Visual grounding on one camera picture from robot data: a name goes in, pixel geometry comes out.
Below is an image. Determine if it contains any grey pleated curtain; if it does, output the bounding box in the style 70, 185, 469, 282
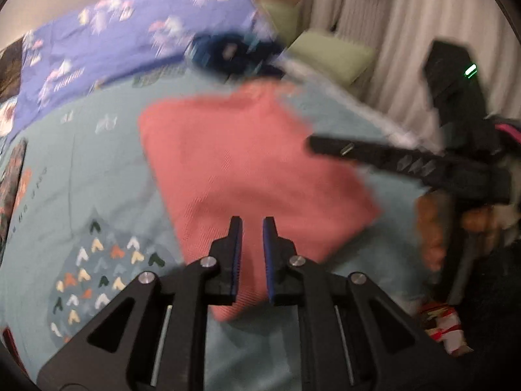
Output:
305, 0, 520, 145

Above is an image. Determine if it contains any red cased smartphone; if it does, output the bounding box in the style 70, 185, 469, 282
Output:
1, 326, 27, 375

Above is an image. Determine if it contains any floral patterned folded garment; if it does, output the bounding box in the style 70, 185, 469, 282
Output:
0, 138, 27, 258

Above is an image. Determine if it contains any green pillow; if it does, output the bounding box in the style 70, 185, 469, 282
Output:
288, 30, 375, 87
259, 0, 300, 46

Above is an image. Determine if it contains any pink knit sweater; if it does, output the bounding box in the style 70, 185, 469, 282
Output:
139, 80, 380, 322

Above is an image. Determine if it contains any right hand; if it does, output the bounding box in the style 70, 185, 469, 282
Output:
416, 192, 500, 272

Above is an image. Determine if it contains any dark patterned pillow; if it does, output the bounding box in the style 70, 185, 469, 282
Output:
0, 39, 23, 103

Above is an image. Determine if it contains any green pillow far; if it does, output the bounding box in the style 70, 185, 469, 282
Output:
259, 0, 300, 46

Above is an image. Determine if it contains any navy star fleece garment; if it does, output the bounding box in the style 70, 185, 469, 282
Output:
186, 32, 285, 80

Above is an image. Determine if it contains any green pillow near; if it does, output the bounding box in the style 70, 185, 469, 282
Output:
288, 30, 375, 87

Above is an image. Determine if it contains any purple tree print sheet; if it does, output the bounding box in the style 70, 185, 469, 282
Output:
1, 0, 273, 144

